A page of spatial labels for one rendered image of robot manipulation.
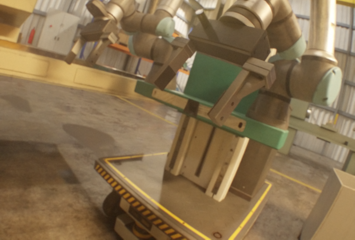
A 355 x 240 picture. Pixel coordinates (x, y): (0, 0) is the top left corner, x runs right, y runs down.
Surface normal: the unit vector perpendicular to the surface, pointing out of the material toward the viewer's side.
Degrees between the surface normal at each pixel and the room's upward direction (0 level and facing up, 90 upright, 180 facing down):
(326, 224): 90
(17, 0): 90
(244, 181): 90
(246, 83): 67
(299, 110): 90
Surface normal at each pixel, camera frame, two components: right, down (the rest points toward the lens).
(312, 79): -0.85, -0.09
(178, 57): 0.63, 0.40
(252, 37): -0.46, -0.49
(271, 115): -0.26, -0.30
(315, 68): -0.70, 0.02
